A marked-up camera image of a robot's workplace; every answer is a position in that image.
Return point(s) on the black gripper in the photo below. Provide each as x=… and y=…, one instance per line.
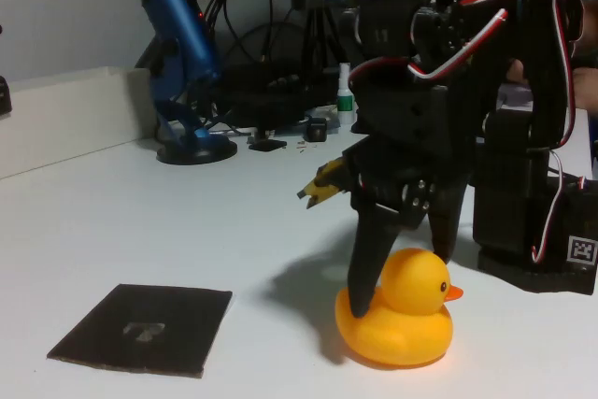
x=391, y=184

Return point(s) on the yellow rubber duck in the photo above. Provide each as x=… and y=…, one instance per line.
x=402, y=338

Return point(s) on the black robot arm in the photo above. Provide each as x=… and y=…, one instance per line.
x=509, y=193

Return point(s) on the black cardboard square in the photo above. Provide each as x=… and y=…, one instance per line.
x=182, y=315

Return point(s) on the person's right hand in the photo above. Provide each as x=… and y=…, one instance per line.
x=517, y=71

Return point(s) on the person's left hand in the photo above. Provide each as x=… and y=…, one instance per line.
x=588, y=90

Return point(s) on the small black cube device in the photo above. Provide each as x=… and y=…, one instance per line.
x=317, y=130

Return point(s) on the white green spray bottle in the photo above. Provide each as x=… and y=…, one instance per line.
x=345, y=104

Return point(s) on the small black flat stand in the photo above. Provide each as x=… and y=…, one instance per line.
x=267, y=145

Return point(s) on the white fiducial marker tag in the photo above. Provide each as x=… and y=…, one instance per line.
x=581, y=249

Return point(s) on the black electronic desk equipment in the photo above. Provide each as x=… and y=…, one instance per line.
x=271, y=104

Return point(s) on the blue desktop microphone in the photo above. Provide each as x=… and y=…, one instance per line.
x=182, y=34

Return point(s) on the white box ledge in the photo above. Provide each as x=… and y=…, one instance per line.
x=70, y=114

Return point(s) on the black object at table edge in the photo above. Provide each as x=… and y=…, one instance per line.
x=4, y=97

